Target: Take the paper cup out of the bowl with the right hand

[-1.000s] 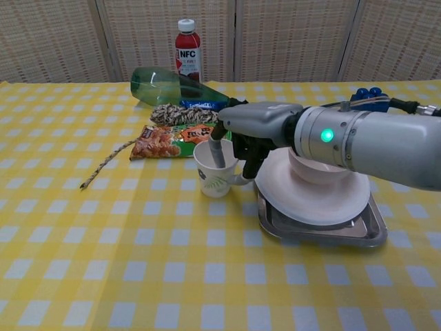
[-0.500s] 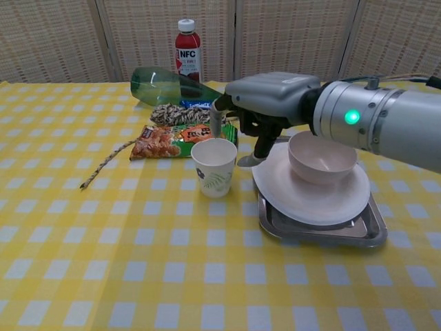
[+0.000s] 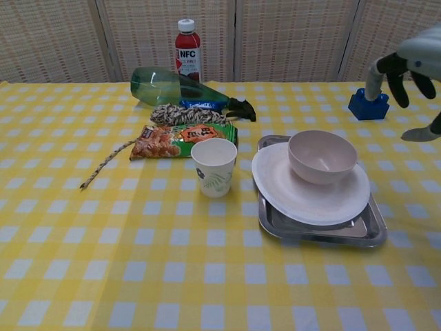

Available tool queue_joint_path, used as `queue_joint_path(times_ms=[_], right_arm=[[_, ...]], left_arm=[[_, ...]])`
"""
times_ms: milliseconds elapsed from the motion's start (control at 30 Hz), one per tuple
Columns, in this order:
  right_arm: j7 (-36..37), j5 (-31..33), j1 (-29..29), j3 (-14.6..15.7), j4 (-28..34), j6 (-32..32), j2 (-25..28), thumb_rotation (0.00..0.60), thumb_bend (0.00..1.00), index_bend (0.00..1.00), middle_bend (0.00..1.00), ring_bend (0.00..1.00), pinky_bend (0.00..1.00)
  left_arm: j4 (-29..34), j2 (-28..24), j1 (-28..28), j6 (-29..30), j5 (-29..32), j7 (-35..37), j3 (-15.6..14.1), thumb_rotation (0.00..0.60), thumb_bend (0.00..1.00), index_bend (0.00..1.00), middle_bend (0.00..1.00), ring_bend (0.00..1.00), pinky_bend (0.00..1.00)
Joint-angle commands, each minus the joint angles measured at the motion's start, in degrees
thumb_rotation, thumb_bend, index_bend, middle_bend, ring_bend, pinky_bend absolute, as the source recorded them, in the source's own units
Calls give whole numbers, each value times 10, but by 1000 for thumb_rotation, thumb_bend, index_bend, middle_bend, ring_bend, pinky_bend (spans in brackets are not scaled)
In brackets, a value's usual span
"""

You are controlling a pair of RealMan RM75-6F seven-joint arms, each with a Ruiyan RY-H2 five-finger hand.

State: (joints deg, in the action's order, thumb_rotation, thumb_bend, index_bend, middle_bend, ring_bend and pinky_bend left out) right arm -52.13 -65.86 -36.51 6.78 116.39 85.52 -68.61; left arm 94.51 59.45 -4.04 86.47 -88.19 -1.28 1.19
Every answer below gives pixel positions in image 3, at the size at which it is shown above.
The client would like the woven folding screen panel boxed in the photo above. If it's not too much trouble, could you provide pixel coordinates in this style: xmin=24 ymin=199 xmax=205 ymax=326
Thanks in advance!
xmin=0 ymin=0 xmax=116 ymax=84
xmin=233 ymin=0 xmax=361 ymax=83
xmin=94 ymin=0 xmax=238 ymax=83
xmin=339 ymin=0 xmax=441 ymax=83

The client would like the braided beige rope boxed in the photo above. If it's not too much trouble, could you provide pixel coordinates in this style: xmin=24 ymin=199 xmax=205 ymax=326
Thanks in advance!
xmin=79 ymin=103 xmax=238 ymax=190

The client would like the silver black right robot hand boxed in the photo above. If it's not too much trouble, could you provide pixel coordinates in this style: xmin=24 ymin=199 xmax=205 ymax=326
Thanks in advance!
xmin=365 ymin=26 xmax=441 ymax=142

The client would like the white plate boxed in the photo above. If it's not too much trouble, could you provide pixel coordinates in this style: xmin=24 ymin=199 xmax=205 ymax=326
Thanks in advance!
xmin=251 ymin=141 xmax=371 ymax=227

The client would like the orange green snack bag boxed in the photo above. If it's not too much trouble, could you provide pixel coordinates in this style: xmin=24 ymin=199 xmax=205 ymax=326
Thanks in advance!
xmin=129 ymin=123 xmax=238 ymax=162

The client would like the yellow white checkered tablecloth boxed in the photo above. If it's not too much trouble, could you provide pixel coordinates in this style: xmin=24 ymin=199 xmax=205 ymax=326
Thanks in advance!
xmin=0 ymin=81 xmax=441 ymax=331

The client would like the blue toy building block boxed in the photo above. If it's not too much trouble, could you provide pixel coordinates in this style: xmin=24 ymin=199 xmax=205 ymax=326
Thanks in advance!
xmin=347 ymin=88 xmax=390 ymax=121

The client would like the beige bowl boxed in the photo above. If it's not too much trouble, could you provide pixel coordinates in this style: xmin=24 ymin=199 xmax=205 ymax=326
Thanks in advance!
xmin=288 ymin=130 xmax=358 ymax=185

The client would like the white paper cup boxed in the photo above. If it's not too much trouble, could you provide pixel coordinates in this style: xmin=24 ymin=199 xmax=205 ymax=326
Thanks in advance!
xmin=190 ymin=139 xmax=238 ymax=198

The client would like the red NFC juice bottle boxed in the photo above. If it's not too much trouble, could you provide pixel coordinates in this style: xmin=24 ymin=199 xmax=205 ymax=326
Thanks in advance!
xmin=174 ymin=19 xmax=203 ymax=83

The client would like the stainless steel tray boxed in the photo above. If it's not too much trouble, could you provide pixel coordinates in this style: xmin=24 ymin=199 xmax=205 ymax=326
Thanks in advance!
xmin=256 ymin=134 xmax=387 ymax=248

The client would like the green spray bottle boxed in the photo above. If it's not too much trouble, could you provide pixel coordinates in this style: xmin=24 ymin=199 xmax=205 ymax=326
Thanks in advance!
xmin=130 ymin=67 xmax=258 ymax=122

